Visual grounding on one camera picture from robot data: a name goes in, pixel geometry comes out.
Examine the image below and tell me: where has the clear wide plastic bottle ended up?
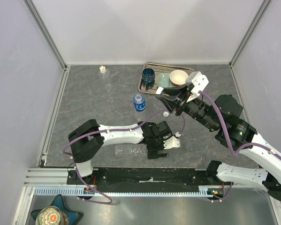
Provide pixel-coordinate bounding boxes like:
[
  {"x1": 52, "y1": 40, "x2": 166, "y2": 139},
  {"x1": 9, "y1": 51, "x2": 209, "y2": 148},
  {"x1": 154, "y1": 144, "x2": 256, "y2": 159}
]
[{"x1": 114, "y1": 143, "x2": 147, "y2": 158}]

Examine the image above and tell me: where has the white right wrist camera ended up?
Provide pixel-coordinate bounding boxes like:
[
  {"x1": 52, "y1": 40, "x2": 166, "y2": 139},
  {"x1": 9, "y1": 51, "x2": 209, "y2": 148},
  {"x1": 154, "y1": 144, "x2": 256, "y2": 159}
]
[{"x1": 185, "y1": 71, "x2": 209, "y2": 103}]

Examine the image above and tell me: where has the light green square plate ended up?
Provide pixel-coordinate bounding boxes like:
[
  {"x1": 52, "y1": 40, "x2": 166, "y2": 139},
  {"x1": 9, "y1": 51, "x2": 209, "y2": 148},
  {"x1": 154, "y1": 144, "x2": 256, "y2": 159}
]
[{"x1": 157, "y1": 73, "x2": 179, "y2": 89}]

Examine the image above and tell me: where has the clear bottle with notched cap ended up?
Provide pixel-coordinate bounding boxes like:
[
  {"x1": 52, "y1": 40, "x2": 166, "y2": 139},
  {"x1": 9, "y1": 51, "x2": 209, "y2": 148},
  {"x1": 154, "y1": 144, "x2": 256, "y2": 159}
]
[{"x1": 98, "y1": 68, "x2": 111, "y2": 91}]

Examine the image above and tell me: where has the blue star shaped dish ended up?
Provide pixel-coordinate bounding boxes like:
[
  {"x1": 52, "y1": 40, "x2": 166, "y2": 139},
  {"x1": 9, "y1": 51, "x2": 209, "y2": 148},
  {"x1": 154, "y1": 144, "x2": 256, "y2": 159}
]
[{"x1": 30, "y1": 195, "x2": 83, "y2": 225}]

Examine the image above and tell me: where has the cream notched bottle cap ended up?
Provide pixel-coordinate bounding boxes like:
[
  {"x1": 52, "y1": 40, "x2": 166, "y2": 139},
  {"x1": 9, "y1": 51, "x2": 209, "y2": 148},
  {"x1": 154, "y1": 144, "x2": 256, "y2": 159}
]
[{"x1": 99, "y1": 66, "x2": 106, "y2": 73}]

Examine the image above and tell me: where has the cream and brown bowl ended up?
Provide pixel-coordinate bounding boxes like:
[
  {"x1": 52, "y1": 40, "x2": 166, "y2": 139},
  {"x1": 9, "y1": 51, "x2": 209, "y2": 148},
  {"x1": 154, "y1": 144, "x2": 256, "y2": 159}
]
[{"x1": 169, "y1": 70, "x2": 189, "y2": 86}]

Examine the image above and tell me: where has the light blue cable duct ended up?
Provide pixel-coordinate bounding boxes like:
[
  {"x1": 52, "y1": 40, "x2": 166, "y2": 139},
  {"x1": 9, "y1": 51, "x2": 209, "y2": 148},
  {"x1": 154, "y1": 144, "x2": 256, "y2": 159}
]
[{"x1": 34, "y1": 187, "x2": 223, "y2": 197}]

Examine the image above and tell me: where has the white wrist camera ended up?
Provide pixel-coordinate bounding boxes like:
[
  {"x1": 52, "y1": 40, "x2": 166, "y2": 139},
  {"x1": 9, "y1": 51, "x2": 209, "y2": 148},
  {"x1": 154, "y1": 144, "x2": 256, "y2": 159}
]
[
  {"x1": 185, "y1": 71, "x2": 209, "y2": 103},
  {"x1": 163, "y1": 136, "x2": 180, "y2": 150}
]

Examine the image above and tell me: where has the dark blue ceramic cup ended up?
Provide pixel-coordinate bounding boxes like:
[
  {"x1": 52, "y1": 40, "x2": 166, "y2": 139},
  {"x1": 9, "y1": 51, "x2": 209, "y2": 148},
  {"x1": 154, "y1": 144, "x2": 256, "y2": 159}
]
[{"x1": 141, "y1": 68, "x2": 155, "y2": 84}]

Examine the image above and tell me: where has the metal serving tray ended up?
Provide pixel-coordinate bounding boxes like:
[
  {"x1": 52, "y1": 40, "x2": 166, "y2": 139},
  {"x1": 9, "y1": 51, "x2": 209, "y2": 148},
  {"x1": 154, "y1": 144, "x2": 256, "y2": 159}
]
[{"x1": 138, "y1": 62, "x2": 195, "y2": 95}]

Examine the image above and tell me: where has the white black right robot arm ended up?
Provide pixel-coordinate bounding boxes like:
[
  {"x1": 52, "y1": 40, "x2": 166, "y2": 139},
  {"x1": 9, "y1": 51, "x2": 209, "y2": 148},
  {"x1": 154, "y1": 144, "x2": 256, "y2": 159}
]
[{"x1": 156, "y1": 85, "x2": 281, "y2": 202}]

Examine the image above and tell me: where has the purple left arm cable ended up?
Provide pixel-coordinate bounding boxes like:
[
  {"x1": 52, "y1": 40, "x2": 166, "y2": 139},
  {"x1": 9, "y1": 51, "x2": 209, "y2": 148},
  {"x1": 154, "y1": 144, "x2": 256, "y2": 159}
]
[{"x1": 62, "y1": 110, "x2": 187, "y2": 204}]

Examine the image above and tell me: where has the blue label plastic bottle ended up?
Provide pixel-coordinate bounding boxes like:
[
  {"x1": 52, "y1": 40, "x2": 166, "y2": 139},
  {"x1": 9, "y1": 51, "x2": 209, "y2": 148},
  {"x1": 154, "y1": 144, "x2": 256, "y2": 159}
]
[{"x1": 133, "y1": 94, "x2": 146, "y2": 112}]

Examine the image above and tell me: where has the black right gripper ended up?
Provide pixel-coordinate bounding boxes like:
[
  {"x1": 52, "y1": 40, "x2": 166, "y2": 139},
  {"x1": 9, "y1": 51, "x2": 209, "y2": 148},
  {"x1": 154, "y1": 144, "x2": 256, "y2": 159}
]
[{"x1": 156, "y1": 82, "x2": 220, "y2": 132}]

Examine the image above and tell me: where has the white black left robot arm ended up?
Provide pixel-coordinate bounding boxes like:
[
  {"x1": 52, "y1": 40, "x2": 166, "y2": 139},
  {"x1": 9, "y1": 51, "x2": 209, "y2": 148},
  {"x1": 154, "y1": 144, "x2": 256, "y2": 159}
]
[{"x1": 68, "y1": 119, "x2": 180, "y2": 184}]

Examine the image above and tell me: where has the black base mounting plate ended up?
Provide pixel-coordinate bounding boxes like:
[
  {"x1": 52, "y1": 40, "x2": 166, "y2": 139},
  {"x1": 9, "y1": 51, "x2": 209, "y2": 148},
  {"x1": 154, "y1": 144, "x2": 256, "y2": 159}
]
[{"x1": 67, "y1": 167, "x2": 216, "y2": 193}]

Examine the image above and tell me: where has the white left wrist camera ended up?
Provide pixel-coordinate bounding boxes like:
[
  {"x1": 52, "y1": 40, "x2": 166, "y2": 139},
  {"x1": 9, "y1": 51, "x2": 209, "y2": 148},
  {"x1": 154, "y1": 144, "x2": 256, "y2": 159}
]
[{"x1": 163, "y1": 136, "x2": 180, "y2": 150}]

